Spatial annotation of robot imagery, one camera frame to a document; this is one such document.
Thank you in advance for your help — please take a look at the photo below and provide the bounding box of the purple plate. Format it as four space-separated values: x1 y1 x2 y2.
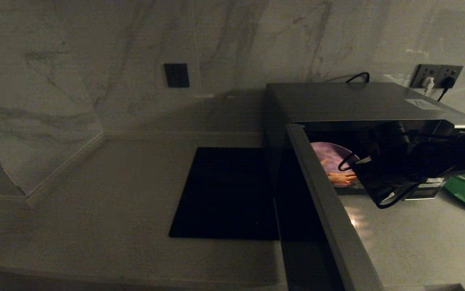
310 141 363 188

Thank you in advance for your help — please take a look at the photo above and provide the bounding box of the silver microwave oven body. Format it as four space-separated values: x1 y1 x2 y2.
262 82 465 201

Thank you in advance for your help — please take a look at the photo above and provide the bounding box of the black power plug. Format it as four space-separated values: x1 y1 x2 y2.
438 76 457 102

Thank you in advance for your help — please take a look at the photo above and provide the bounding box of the black glass induction cooktop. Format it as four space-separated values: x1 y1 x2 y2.
169 148 280 240

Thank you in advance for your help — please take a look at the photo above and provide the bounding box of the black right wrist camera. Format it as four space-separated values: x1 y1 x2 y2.
368 120 413 160

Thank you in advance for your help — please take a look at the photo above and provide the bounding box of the grey double wall outlet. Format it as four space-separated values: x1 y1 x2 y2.
410 64 464 89

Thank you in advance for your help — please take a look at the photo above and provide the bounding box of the black blank wall panel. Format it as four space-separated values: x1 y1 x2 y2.
164 63 190 89

